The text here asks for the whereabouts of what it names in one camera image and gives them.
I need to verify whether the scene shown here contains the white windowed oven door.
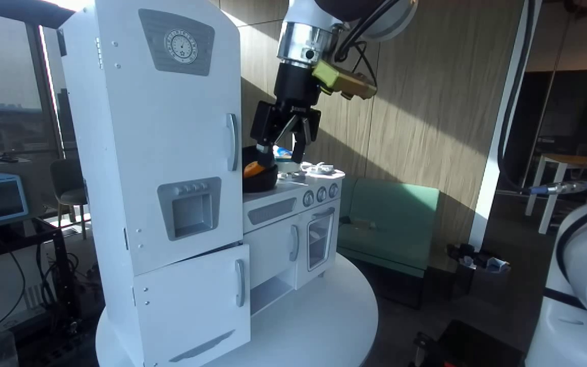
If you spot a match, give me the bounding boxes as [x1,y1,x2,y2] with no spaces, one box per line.
[301,204,339,274]

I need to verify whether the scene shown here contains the black chair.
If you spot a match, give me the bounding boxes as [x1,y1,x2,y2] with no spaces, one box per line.
[48,157,89,242]

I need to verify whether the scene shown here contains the grey toy sink basin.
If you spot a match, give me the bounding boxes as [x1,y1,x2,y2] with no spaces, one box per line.
[298,160,339,181]

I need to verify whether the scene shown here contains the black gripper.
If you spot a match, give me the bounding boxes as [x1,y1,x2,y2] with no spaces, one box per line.
[248,61,324,166]

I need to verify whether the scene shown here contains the short white fridge door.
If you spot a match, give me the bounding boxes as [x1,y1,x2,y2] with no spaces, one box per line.
[130,244,252,367]

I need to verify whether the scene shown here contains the white vertical post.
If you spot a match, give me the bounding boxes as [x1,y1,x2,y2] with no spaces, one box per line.
[467,0,545,251]

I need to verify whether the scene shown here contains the white toy kitchen cabinet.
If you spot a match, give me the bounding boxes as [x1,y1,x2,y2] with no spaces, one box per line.
[56,0,347,367]

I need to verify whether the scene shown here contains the black box on floor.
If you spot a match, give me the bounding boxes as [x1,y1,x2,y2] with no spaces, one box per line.
[412,319,525,367]

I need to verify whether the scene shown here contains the white bowl with blue item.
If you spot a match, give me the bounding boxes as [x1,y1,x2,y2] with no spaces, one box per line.
[270,143,306,176]

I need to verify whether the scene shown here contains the green sofa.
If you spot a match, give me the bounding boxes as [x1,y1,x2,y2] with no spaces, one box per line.
[336,179,441,279]

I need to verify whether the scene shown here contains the orange toy food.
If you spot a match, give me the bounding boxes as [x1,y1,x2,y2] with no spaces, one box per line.
[242,160,266,179]

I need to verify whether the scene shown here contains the round white table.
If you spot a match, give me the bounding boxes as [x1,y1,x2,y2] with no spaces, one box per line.
[93,253,380,367]

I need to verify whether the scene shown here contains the black equipment rack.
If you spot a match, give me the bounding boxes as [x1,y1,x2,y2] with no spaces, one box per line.
[0,216,85,350]

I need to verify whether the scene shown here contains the white background table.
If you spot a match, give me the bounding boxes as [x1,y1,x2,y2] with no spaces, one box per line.
[524,152,587,236]

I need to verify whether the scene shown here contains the black device on floor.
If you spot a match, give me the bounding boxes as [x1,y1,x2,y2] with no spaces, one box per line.
[446,244,513,277]

